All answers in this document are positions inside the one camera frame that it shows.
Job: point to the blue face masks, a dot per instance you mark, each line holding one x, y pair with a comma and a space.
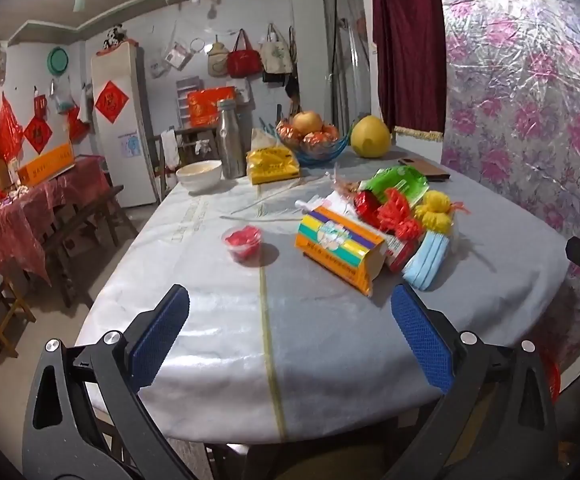
422, 268

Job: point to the white refrigerator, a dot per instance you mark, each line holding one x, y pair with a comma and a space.
122, 122

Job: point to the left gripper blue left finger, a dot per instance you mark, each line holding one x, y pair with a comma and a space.
61, 437

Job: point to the clear cup with red wrapper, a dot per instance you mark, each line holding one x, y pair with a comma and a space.
243, 243

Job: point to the yellow tissue pack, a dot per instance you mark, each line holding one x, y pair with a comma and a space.
274, 164

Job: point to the red handbag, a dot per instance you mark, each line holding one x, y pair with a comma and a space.
243, 60

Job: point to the floral plastic sheet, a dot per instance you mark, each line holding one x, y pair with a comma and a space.
513, 115

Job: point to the red cloth side table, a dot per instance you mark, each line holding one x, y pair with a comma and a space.
24, 222

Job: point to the white tote bag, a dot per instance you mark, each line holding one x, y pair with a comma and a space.
275, 53

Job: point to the pink clear candy wrapper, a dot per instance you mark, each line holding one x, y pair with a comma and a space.
344, 188

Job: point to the red plastic bag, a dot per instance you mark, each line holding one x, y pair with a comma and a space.
11, 133

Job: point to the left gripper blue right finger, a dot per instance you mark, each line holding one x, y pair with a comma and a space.
495, 419

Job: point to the green tea packet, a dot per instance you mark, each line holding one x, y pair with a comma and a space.
407, 180

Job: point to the apple on top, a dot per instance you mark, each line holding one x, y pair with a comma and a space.
306, 122

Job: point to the red foam fruit net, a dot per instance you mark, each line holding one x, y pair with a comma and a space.
395, 217

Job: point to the blue glass fruit bowl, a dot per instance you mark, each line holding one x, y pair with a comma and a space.
314, 148

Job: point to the wooden bench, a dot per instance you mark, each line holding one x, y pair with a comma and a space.
81, 232

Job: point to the red snack bag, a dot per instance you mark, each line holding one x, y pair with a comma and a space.
366, 206

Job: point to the beige hanging bag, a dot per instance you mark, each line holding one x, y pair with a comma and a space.
217, 57

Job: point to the grey feather print tablecloth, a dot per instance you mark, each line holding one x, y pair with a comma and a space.
278, 348

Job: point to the red orange gift box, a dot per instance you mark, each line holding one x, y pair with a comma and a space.
203, 104

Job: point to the dark red curtain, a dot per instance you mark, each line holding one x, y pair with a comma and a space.
411, 54

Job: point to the white ceramic bowl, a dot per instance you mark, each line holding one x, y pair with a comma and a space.
200, 176

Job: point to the green round plate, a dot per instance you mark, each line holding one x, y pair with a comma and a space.
57, 61

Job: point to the yellow foam fruit net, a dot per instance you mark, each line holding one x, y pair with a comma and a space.
440, 203

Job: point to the yellow pomelo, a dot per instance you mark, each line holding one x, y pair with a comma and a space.
370, 137

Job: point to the orange long box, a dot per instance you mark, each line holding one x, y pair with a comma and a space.
47, 166

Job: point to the steel water bottle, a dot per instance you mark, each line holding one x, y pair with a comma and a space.
229, 141

